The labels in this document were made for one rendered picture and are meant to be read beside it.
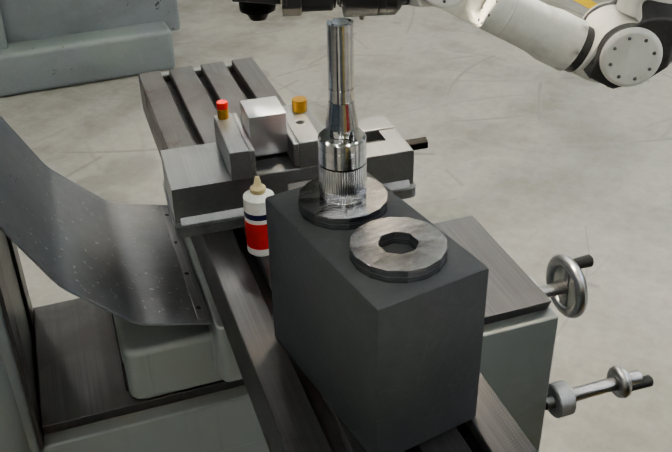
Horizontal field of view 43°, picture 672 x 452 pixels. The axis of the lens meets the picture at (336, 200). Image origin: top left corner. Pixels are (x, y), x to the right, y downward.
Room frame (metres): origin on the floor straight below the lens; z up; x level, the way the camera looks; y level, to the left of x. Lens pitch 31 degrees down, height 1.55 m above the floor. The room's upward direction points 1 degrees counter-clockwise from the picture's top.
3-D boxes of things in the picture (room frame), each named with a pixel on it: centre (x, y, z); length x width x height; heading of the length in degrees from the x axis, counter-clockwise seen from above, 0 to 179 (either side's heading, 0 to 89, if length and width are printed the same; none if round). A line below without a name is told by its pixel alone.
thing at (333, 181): (0.74, -0.01, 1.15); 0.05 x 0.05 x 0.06
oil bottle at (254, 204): (0.94, 0.10, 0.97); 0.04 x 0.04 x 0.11
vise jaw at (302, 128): (1.10, 0.04, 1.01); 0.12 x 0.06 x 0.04; 16
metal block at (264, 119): (1.08, 0.10, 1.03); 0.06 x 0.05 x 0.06; 16
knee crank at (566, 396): (1.11, -0.45, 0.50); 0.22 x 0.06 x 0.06; 109
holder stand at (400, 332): (0.69, -0.03, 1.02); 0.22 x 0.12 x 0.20; 29
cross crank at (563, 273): (1.23, -0.38, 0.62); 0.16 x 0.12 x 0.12; 109
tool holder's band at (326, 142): (0.74, -0.01, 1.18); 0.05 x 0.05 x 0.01
